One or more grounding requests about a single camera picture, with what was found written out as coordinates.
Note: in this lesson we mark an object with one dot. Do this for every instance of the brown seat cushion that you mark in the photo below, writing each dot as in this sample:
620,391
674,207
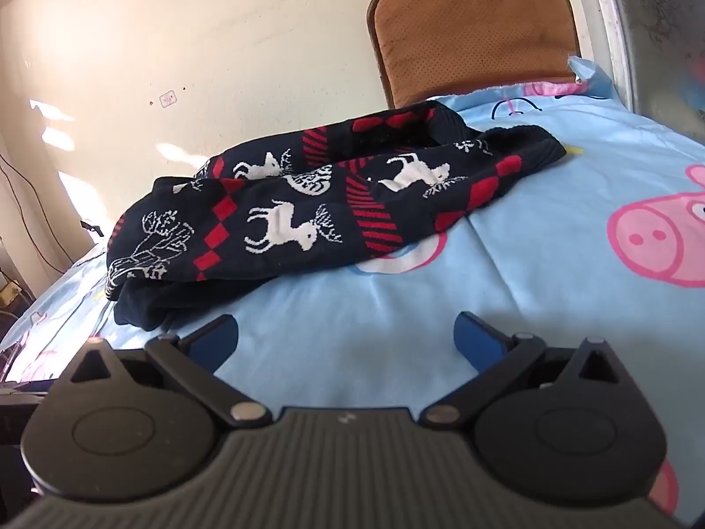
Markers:
430,48

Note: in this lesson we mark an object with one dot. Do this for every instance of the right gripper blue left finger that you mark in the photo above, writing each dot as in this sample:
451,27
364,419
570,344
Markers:
189,364

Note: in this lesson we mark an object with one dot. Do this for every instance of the small pink wall sticker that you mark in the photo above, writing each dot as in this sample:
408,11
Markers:
167,99

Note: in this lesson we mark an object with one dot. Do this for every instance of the yellow box on floor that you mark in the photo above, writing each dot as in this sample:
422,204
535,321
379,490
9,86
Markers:
9,293

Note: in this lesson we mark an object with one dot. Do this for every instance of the window frame with frosted glass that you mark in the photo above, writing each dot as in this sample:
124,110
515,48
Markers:
653,50

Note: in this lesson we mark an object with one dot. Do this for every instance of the black wall bracket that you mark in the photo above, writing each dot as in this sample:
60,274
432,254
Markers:
92,228

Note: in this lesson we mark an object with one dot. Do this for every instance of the navy reindeer knit sweater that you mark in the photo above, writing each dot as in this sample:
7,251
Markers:
309,200

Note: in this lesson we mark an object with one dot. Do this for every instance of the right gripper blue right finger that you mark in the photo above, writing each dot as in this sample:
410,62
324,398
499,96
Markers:
500,361

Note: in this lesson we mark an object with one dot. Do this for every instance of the light blue cartoon bed sheet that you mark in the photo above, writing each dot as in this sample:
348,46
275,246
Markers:
571,252

